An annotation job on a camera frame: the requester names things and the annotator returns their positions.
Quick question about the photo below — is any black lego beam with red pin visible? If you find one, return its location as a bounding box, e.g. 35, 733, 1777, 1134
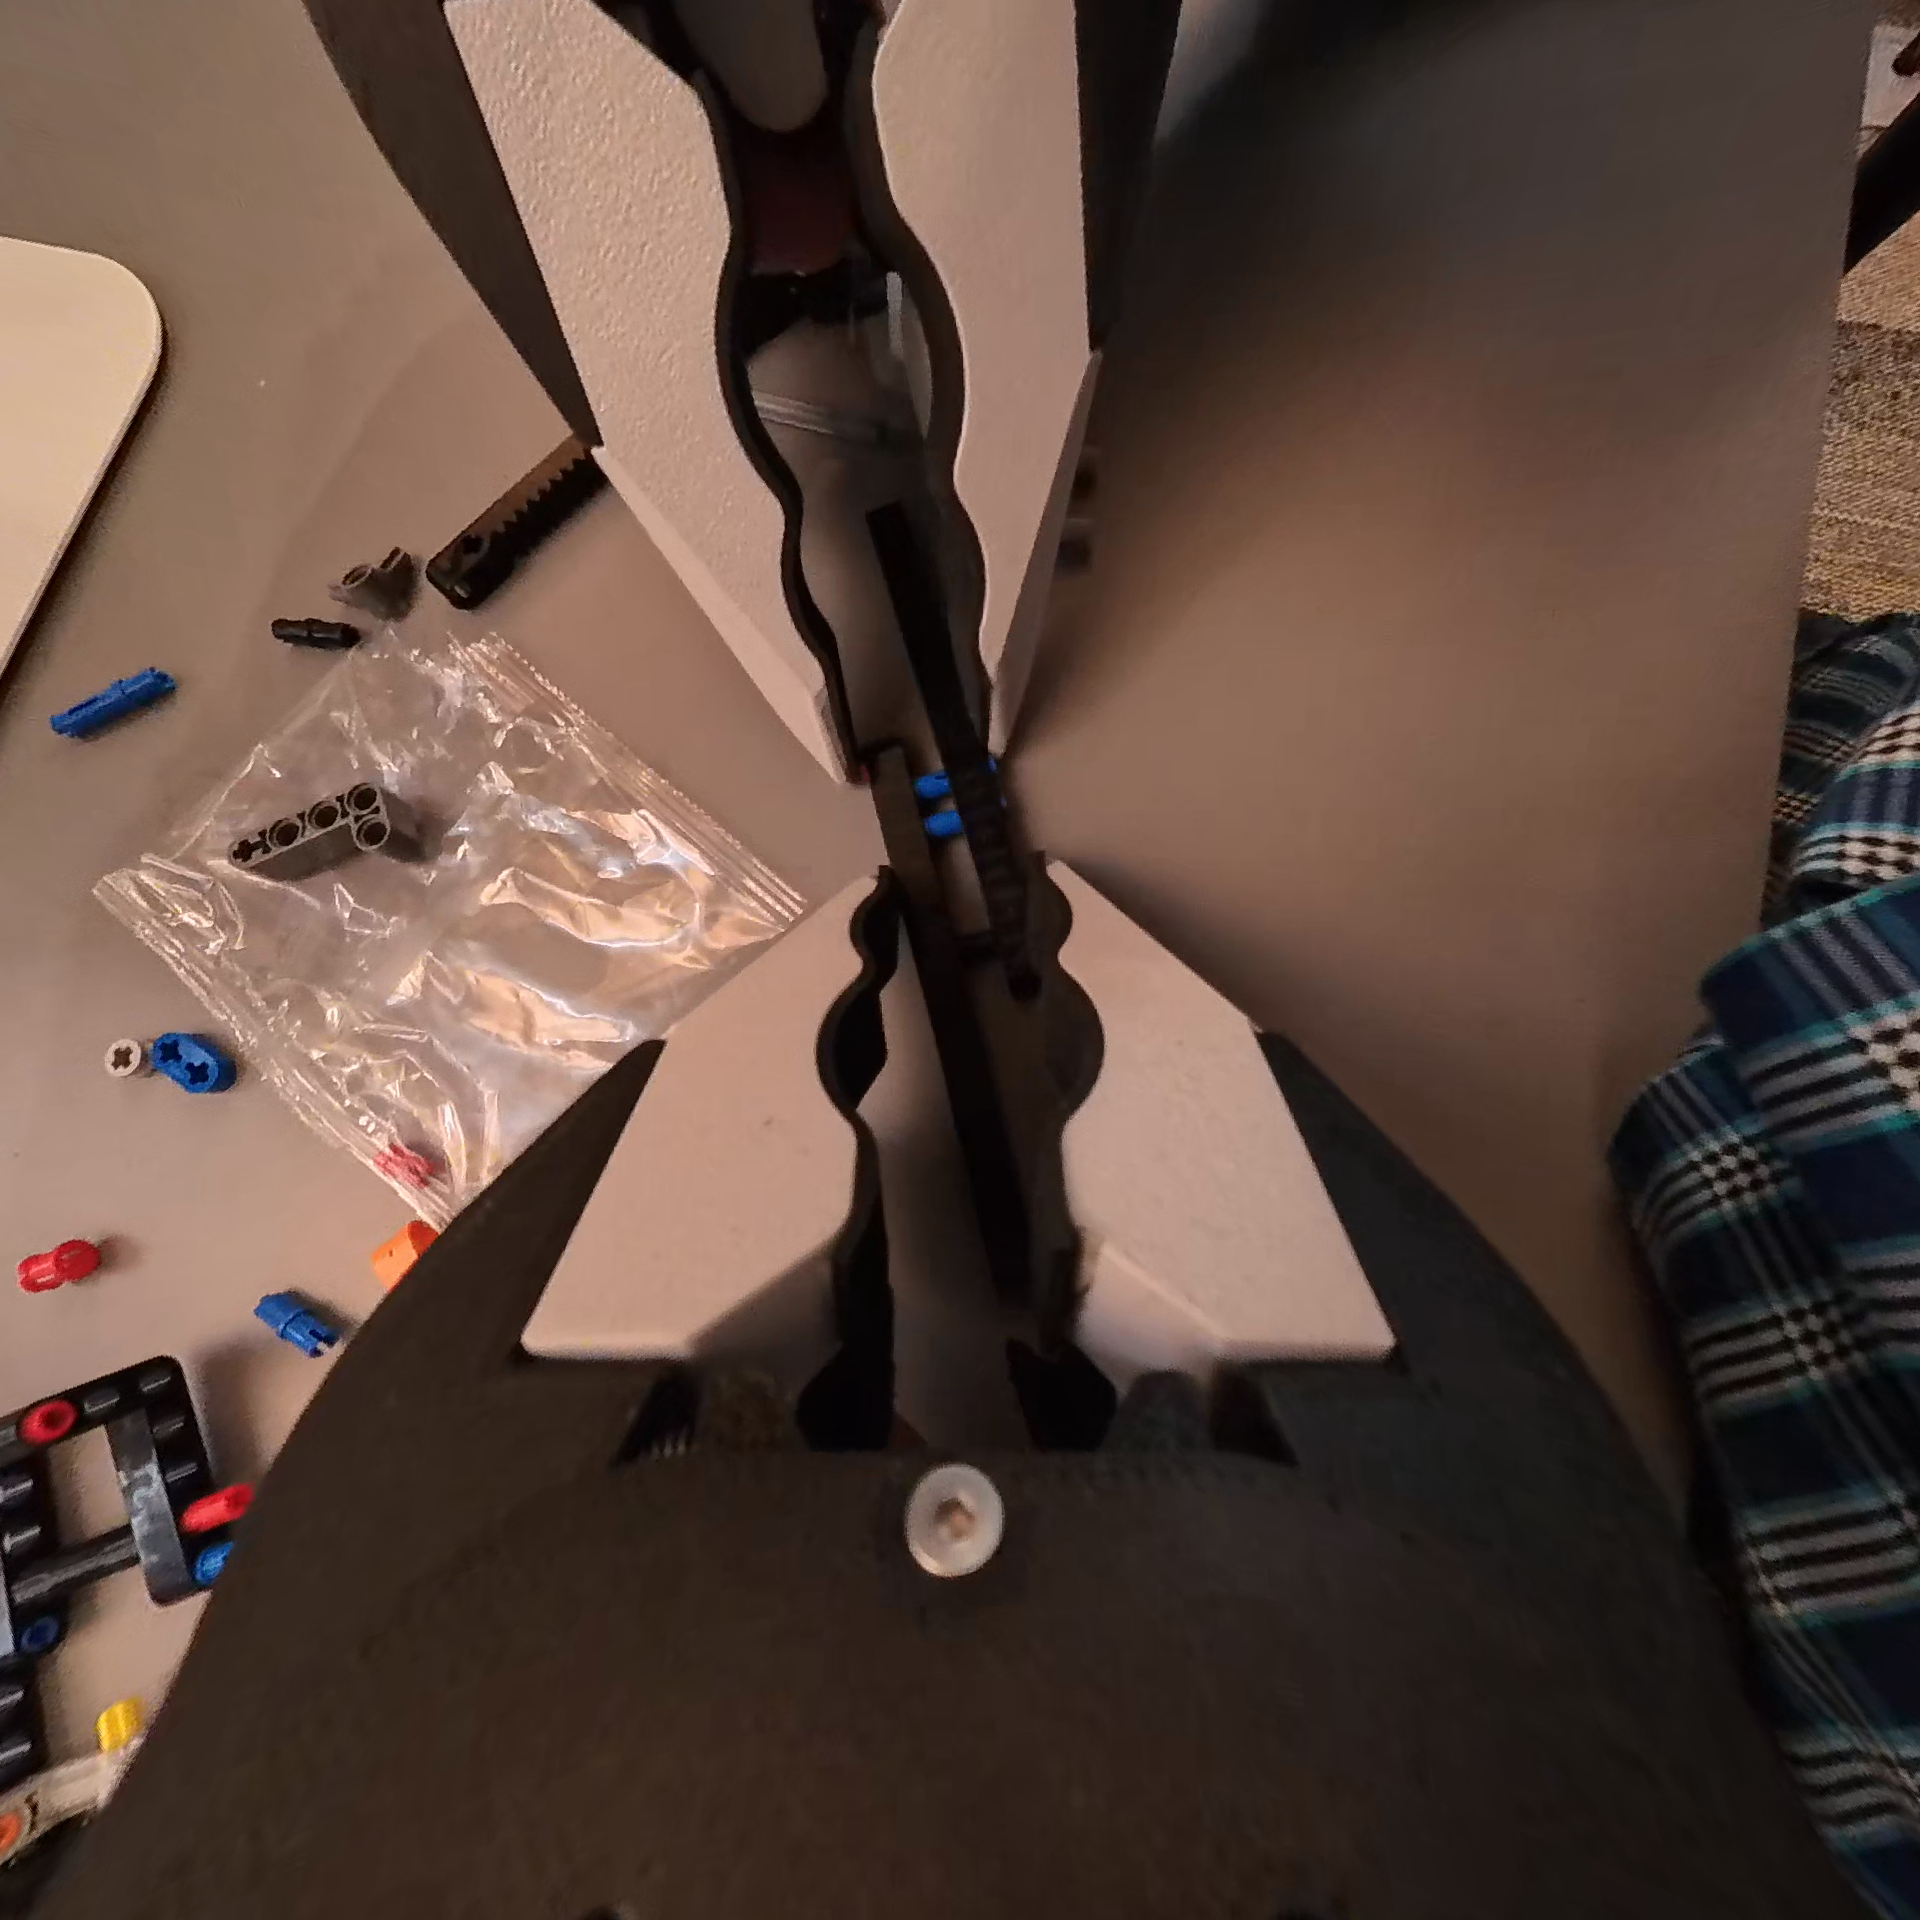
865, 736, 1055, 1328

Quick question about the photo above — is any long blue lego pin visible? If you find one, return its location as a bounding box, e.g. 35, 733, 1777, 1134
47, 664, 179, 740

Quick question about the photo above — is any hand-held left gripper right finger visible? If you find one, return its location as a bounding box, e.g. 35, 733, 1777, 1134
983, 857, 1408, 1453

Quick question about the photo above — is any person's blue plaid shirt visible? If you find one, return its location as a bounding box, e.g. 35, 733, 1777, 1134
1605, 608, 1920, 1920

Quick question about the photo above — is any clear plastic zip bag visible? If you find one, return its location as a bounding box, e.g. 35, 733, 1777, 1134
94, 623, 808, 1226

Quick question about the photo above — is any black lego gear rack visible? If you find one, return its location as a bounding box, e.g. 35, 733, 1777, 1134
422, 433, 608, 613

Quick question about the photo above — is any black lego frame assembly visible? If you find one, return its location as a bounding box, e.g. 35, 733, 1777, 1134
0, 1352, 259, 1864

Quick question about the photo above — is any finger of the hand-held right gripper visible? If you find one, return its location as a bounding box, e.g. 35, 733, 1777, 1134
441, 0, 874, 784
847, 0, 1113, 758

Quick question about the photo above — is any long black lego beam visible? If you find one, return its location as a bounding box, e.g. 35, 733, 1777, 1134
862, 502, 1046, 1002

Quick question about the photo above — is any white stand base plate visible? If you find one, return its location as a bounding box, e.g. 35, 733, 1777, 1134
0, 236, 165, 680

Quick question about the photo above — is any dark grey lego angle beam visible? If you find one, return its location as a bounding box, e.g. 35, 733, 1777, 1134
225, 781, 431, 876

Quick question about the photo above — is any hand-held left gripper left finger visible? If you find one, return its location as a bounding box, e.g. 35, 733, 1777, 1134
517, 865, 912, 1453

